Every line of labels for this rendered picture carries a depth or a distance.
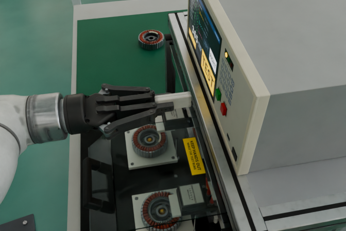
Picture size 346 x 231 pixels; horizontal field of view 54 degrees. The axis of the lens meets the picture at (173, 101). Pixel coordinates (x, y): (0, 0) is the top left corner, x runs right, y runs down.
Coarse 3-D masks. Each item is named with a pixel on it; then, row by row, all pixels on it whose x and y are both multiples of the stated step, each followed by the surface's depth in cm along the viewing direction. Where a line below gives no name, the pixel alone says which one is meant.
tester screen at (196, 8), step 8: (192, 0) 80; (200, 0) 73; (192, 8) 81; (200, 8) 74; (192, 16) 83; (200, 16) 74; (208, 16) 68; (192, 24) 84; (200, 24) 75; (208, 24) 69; (192, 32) 85; (200, 32) 76; (208, 32) 70; (216, 32) 64; (200, 40) 77; (208, 40) 71; (216, 40) 65; (200, 48) 78; (216, 48) 65; (200, 56) 80; (216, 56) 66; (200, 64) 81
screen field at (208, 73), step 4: (204, 56) 75; (204, 60) 76; (204, 64) 76; (208, 64) 73; (204, 68) 77; (208, 68) 74; (204, 72) 77; (208, 72) 74; (208, 76) 75; (212, 76) 71; (208, 80) 75; (212, 80) 72; (212, 84) 72; (212, 88) 72; (212, 92) 73
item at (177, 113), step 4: (180, 108) 101; (184, 108) 104; (164, 112) 100; (168, 112) 100; (172, 112) 100; (176, 112) 100; (180, 112) 100; (184, 112) 100; (160, 116) 104; (164, 116) 99; (168, 116) 99; (172, 116) 99; (176, 116) 99; (180, 116) 99; (184, 116) 99; (196, 116) 102; (156, 120) 103; (160, 120) 103; (164, 120) 98; (168, 120) 98
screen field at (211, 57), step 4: (204, 36) 73; (204, 40) 74; (204, 44) 74; (208, 44) 71; (208, 48) 71; (208, 52) 72; (212, 52) 69; (208, 56) 72; (212, 56) 69; (212, 60) 69; (212, 64) 70; (216, 64) 67
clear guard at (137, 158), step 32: (160, 128) 77; (192, 128) 77; (128, 160) 71; (160, 160) 71; (96, 192) 70; (128, 192) 66; (160, 192) 66; (192, 192) 66; (96, 224) 66; (128, 224) 61; (160, 224) 61
